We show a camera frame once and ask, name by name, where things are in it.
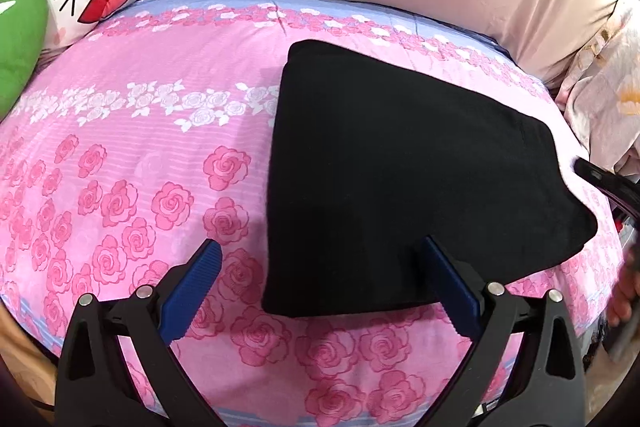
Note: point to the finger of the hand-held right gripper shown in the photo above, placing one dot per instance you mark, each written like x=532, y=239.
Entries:
x=597, y=174

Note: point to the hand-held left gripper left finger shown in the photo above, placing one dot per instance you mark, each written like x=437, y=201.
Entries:
x=192, y=289

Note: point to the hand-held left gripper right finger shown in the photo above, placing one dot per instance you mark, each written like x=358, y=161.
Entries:
x=450, y=289

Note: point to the black pants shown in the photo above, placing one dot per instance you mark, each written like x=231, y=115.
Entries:
x=400, y=167

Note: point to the person's right hand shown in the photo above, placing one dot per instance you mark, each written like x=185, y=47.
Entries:
x=626, y=299

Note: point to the pale floral blanket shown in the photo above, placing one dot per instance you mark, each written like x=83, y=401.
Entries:
x=605, y=107

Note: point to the pink rose bed sheet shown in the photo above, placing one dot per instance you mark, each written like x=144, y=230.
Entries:
x=150, y=157

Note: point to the green plush toy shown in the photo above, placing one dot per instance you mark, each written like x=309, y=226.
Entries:
x=17, y=42

